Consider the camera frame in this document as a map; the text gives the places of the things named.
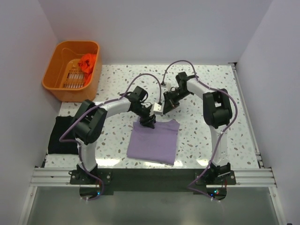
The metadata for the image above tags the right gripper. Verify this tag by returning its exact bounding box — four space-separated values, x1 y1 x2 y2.
162 89 191 114

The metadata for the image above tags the purple t shirt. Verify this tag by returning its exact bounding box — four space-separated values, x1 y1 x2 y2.
127 120 180 165

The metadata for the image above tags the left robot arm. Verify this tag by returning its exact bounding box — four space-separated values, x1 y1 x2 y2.
69 86 156 186

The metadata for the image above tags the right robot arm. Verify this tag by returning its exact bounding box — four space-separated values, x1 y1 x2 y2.
163 72 237 186

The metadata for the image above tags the orange t shirt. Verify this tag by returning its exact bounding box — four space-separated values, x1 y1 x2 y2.
78 53 97 82

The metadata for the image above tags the folded black t shirt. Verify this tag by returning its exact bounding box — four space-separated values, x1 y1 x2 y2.
47 115 80 155

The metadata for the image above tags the orange plastic basket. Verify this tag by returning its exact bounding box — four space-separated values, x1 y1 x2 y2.
42 40 102 102

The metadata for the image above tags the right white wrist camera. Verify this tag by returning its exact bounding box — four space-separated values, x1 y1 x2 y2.
161 82 171 90

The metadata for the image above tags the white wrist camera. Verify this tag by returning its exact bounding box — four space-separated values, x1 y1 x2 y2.
150 102 163 115
161 82 171 90

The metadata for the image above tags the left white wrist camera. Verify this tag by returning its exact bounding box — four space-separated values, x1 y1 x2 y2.
150 102 163 115

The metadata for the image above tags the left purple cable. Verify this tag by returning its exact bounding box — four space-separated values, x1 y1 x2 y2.
60 74 163 201

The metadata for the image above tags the purple cable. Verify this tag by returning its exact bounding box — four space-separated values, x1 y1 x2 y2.
161 60 239 196
60 74 163 201

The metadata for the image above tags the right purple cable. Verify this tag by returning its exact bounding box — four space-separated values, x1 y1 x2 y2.
161 60 239 196

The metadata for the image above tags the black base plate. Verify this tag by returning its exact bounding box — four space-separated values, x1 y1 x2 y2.
68 167 237 200

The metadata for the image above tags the aluminium rail frame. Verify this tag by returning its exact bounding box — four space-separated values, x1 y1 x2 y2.
20 62 286 225

